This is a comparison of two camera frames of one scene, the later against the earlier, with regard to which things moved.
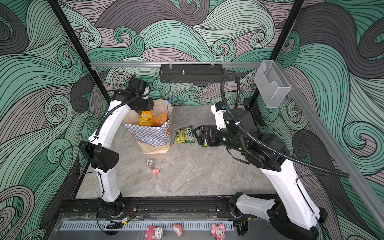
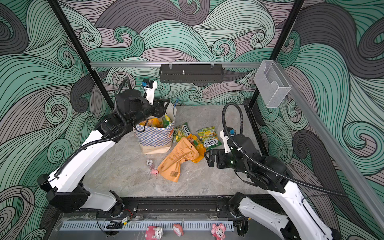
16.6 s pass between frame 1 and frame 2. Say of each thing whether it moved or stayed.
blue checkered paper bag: stayed
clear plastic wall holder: stayed
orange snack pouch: moved
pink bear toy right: stayed
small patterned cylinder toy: stayed
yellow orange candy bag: moved
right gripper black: moved
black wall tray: stayed
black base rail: stayed
